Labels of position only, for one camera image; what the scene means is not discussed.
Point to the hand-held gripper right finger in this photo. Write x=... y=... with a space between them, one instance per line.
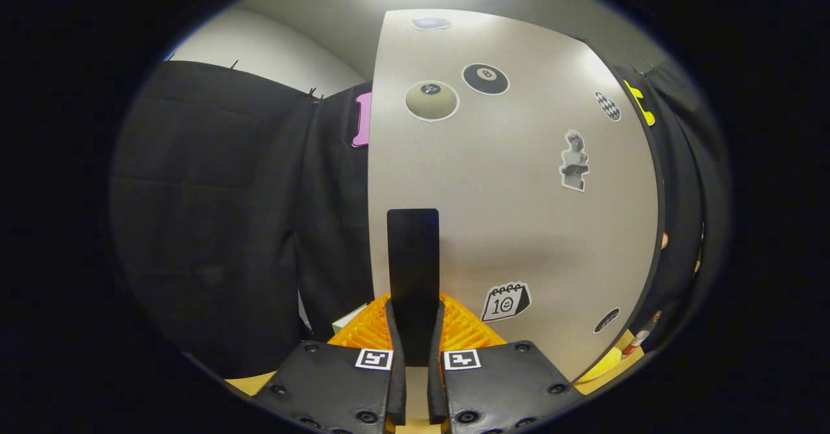
x=436 y=388

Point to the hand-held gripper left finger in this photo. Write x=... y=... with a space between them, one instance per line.
x=397 y=388

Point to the dark grey shoe cabinet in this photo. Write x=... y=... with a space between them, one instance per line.
x=660 y=200

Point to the green spine book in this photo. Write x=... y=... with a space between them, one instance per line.
x=347 y=322

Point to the yellow plush toy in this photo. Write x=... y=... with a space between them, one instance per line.
x=603 y=364

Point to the red and white pen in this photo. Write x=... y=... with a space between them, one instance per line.
x=640 y=335

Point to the black backdrop cloth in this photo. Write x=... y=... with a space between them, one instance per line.
x=207 y=213

